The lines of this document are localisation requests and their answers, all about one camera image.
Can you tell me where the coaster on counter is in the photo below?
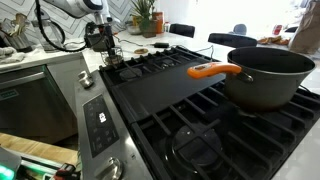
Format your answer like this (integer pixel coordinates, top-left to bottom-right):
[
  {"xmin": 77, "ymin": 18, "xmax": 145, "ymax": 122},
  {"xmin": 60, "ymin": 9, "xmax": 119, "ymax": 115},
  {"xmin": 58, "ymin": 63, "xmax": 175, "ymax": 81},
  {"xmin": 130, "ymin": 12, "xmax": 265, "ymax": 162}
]
[{"xmin": 134, "ymin": 48, "xmax": 148, "ymax": 54}]

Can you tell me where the silver stove knob upper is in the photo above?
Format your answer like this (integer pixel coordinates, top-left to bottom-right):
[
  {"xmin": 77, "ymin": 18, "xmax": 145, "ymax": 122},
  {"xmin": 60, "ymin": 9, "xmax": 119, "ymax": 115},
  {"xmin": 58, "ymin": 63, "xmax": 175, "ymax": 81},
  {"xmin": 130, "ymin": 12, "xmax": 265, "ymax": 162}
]
[{"xmin": 78, "ymin": 71, "xmax": 93, "ymax": 88}]

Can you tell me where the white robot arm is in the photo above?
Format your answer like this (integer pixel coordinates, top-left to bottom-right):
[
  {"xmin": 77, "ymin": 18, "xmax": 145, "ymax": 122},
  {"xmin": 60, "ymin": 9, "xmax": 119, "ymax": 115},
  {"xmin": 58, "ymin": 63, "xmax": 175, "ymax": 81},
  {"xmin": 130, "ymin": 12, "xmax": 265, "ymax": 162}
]
[{"xmin": 35, "ymin": 0, "xmax": 115, "ymax": 52}]

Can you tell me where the black chair back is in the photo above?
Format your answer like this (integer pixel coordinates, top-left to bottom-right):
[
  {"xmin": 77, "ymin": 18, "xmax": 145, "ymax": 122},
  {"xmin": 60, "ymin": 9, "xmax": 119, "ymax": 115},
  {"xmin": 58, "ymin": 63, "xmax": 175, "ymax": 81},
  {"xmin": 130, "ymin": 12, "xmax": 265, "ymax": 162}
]
[{"xmin": 208, "ymin": 33, "xmax": 257, "ymax": 48}]

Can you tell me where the striped dish towel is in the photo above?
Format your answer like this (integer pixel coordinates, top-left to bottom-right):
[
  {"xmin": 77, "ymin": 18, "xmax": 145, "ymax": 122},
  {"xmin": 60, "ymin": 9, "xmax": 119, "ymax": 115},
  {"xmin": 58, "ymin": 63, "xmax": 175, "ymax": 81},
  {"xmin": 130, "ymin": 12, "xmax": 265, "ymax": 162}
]
[{"xmin": 0, "ymin": 47, "xmax": 26, "ymax": 64}]

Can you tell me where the stainless dishwasher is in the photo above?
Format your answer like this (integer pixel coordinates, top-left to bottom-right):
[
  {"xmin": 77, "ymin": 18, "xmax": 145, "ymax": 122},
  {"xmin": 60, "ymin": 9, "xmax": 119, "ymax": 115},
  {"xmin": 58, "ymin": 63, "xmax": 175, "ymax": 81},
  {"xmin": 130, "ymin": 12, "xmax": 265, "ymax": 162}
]
[{"xmin": 0, "ymin": 65, "xmax": 77, "ymax": 144}]

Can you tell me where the brown paper bag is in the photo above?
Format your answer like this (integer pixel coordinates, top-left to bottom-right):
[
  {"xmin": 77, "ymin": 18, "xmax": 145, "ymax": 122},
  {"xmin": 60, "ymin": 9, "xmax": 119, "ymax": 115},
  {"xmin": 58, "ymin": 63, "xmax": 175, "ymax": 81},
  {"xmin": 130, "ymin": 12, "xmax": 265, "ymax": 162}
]
[{"xmin": 288, "ymin": 0, "xmax": 320, "ymax": 54}]

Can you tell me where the glass electric kettle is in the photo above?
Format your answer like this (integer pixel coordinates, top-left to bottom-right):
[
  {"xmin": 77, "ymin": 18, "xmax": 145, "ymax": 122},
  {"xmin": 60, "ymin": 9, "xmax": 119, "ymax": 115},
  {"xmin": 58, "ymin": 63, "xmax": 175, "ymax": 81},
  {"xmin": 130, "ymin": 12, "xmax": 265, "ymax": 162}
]
[{"xmin": 31, "ymin": 9, "xmax": 65, "ymax": 52}]

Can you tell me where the black power adapter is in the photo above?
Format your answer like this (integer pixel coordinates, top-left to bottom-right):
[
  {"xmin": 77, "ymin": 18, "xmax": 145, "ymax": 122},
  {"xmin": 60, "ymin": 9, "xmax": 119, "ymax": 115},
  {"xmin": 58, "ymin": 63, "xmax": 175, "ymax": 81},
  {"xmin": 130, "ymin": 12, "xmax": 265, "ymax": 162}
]
[{"xmin": 153, "ymin": 42, "xmax": 169, "ymax": 48}]

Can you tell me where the utensil holder with utensils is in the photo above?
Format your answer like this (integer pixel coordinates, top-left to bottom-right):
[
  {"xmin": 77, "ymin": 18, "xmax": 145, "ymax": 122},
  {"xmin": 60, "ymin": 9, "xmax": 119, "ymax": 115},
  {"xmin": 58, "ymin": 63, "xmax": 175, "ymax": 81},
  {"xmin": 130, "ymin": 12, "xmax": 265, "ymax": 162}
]
[{"xmin": 0, "ymin": 13, "xmax": 32, "ymax": 53}]

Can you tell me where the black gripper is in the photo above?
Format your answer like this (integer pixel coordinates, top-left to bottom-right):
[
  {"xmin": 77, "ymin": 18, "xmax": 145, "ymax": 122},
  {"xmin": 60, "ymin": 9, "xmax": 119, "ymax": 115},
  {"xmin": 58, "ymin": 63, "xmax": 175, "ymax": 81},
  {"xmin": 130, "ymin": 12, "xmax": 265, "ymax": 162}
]
[{"xmin": 84, "ymin": 22, "xmax": 115, "ymax": 52}]

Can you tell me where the metal mixing bowl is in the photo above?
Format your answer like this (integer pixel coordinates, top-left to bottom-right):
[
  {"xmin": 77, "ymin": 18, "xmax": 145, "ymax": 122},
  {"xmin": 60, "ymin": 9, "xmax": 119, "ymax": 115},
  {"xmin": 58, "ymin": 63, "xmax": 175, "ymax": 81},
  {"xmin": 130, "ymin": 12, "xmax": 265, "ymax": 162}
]
[{"xmin": 125, "ymin": 21, "xmax": 141, "ymax": 35}]

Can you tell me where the silver stove knob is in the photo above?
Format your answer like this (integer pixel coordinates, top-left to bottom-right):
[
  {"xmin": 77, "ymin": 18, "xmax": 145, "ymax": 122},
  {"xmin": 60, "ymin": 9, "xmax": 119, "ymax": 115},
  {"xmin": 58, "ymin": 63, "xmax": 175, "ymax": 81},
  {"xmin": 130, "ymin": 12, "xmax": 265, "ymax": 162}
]
[
  {"xmin": 94, "ymin": 157, "xmax": 124, "ymax": 180},
  {"xmin": 78, "ymin": 71, "xmax": 93, "ymax": 88}
]

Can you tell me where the potted green plant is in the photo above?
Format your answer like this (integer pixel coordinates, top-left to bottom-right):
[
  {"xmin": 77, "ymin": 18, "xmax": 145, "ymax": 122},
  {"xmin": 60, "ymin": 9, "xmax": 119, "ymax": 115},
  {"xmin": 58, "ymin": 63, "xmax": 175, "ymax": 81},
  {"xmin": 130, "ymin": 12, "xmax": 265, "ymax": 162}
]
[{"xmin": 132, "ymin": 0, "xmax": 156, "ymax": 38}]

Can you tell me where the stainless steel gas stove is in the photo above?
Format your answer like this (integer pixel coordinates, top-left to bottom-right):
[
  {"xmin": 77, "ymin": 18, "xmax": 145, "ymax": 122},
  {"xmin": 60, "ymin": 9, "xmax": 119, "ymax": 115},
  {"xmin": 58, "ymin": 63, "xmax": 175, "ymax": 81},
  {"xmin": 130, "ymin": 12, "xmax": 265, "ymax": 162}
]
[{"xmin": 76, "ymin": 47, "xmax": 319, "ymax": 180}]

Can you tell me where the grey pot orange handle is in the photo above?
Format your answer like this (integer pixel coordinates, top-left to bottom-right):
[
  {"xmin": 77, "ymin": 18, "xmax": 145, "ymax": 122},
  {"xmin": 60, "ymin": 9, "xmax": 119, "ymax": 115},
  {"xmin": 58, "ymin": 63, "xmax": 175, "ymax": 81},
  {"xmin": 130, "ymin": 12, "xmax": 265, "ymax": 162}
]
[{"xmin": 187, "ymin": 47, "xmax": 316, "ymax": 112}]

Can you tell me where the silver stove knob lower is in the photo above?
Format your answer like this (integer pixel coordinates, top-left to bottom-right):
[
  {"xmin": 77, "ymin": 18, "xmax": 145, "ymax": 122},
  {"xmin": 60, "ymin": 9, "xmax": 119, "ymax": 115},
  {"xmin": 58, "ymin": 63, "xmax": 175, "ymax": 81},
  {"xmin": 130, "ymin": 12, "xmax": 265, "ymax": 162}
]
[{"xmin": 94, "ymin": 157, "xmax": 124, "ymax": 180}]

